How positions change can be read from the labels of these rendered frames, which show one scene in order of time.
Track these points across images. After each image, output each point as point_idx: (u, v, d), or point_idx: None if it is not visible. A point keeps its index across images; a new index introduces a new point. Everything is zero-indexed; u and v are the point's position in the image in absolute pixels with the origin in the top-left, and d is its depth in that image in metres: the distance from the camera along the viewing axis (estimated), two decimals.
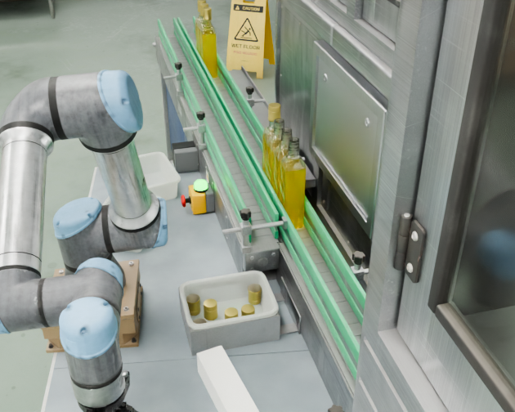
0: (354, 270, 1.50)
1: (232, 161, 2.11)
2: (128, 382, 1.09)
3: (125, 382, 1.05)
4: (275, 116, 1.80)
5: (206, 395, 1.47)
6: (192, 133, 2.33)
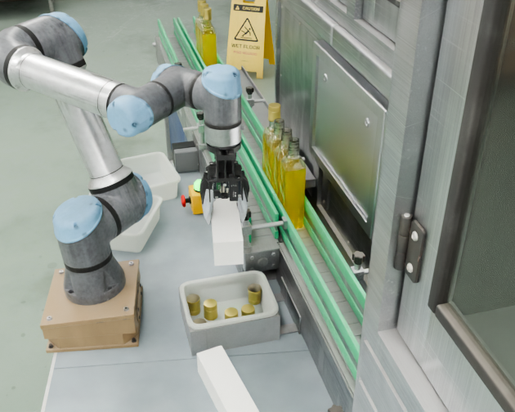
0: (354, 270, 1.50)
1: None
2: None
3: None
4: (275, 116, 1.80)
5: (206, 395, 1.47)
6: (192, 133, 2.33)
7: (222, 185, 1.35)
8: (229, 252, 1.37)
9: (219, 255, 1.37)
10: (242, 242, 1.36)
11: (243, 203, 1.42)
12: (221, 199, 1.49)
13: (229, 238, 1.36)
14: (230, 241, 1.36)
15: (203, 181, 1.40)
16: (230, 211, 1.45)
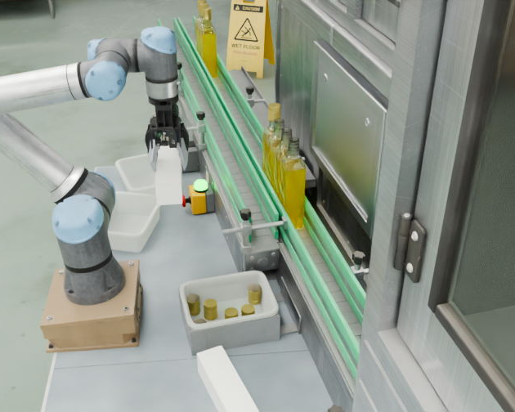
0: (354, 270, 1.50)
1: (232, 161, 2.11)
2: (178, 111, 1.65)
3: (176, 105, 1.61)
4: (275, 116, 1.80)
5: (206, 395, 1.47)
6: (192, 133, 2.33)
7: (163, 133, 1.55)
8: (169, 192, 1.57)
9: (160, 195, 1.57)
10: (180, 183, 1.56)
11: (183, 151, 1.62)
12: (166, 150, 1.69)
13: (168, 180, 1.56)
14: (169, 182, 1.55)
15: (148, 131, 1.59)
16: (173, 159, 1.65)
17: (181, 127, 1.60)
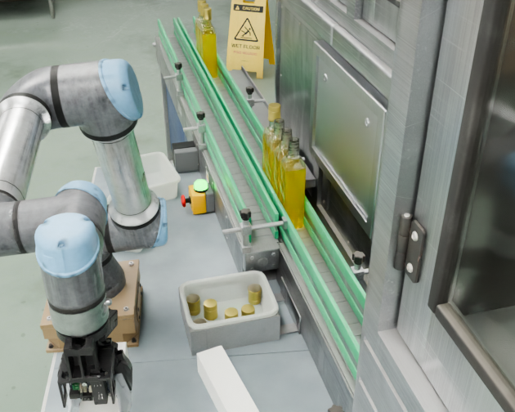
0: (354, 270, 1.50)
1: (232, 161, 2.11)
2: (115, 320, 1.01)
3: (111, 317, 0.97)
4: (275, 116, 1.80)
5: (206, 395, 1.47)
6: (192, 133, 2.33)
7: (82, 382, 0.91)
8: None
9: None
10: None
11: (123, 394, 0.98)
12: None
13: None
14: None
15: None
16: (108, 400, 1.00)
17: (117, 358, 0.96)
